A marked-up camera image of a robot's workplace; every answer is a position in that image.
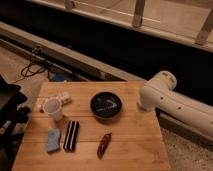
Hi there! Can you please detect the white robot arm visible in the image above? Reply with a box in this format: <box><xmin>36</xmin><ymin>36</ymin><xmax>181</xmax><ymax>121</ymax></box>
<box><xmin>138</xmin><ymin>71</ymin><xmax>213</xmax><ymax>139</ymax></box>

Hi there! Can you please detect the black round bowl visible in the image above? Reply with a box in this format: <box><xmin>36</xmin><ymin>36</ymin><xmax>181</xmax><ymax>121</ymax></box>
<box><xmin>90</xmin><ymin>92</ymin><xmax>122</xmax><ymax>119</ymax></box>

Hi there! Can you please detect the blue object on floor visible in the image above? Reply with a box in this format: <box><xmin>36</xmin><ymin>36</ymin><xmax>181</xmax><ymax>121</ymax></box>
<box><xmin>50</xmin><ymin>74</ymin><xmax>66</xmax><ymax>82</ymax></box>

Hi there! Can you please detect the black white striped block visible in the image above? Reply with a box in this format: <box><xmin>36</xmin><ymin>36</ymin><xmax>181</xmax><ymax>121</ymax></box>
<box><xmin>63</xmin><ymin>120</ymin><xmax>80</xmax><ymax>151</ymax></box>

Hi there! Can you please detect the blue sponge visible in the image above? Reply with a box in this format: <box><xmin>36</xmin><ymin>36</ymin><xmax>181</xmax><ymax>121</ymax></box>
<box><xmin>45</xmin><ymin>129</ymin><xmax>61</xmax><ymax>153</ymax></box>

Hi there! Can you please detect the black chair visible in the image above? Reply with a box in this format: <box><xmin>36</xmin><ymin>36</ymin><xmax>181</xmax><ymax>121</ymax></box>
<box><xmin>0</xmin><ymin>75</ymin><xmax>31</xmax><ymax>171</ymax></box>

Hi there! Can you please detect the black cable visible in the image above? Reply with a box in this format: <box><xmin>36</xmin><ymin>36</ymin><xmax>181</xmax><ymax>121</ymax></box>
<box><xmin>13</xmin><ymin>46</ymin><xmax>54</xmax><ymax>84</ymax></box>

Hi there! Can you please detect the wooden railing frame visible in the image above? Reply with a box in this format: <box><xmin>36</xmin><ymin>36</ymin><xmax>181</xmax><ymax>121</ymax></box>
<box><xmin>28</xmin><ymin>0</ymin><xmax>213</xmax><ymax>52</ymax></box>

